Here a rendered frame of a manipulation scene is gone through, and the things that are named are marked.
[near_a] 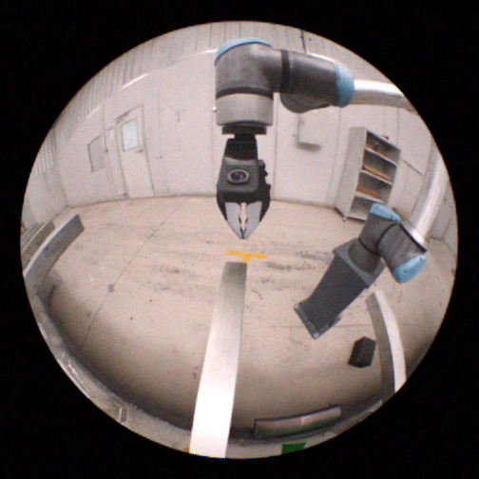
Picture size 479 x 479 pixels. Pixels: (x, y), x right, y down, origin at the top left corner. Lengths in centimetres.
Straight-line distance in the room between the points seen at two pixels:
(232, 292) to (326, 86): 31
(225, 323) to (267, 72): 31
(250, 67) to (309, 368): 123
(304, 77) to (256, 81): 7
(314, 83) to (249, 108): 11
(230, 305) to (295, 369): 93
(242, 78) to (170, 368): 121
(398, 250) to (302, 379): 87
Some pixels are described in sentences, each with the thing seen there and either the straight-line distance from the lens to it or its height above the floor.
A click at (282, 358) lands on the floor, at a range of 104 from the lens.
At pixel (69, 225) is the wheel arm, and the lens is 27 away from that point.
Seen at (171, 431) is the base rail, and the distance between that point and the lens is 37.
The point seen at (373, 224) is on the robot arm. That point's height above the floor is 80.
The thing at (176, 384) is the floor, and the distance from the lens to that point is 108.
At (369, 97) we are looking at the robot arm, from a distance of 50.
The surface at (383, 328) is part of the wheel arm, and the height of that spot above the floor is 83.
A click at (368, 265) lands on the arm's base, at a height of 62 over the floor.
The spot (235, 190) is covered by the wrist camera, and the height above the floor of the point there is 95.
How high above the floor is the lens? 101
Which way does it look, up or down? 39 degrees down
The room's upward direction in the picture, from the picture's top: straight up
